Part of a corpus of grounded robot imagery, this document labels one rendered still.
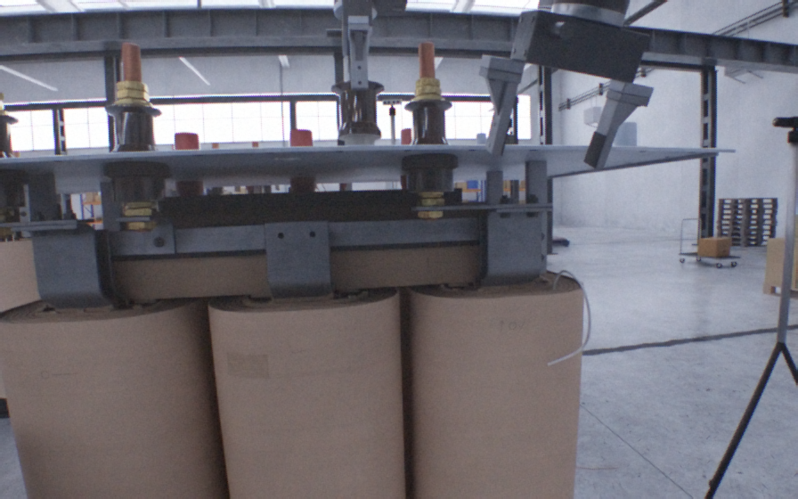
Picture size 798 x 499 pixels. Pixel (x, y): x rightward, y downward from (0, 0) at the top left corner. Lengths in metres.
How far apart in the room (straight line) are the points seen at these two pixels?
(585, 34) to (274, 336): 0.67
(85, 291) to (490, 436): 0.86
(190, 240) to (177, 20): 9.21
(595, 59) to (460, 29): 9.30
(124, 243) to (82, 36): 9.83
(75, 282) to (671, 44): 12.25
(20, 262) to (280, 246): 2.45
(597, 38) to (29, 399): 1.08
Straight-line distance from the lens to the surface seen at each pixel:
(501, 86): 0.47
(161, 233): 0.91
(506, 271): 0.86
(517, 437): 0.96
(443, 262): 0.92
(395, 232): 0.84
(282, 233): 0.79
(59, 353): 0.96
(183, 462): 1.02
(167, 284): 0.97
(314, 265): 0.79
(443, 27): 9.69
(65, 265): 0.95
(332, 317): 0.77
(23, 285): 3.13
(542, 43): 0.46
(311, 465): 0.91
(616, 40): 0.50
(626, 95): 0.53
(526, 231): 0.87
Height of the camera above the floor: 1.26
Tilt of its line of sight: 6 degrees down
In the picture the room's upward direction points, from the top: 2 degrees counter-clockwise
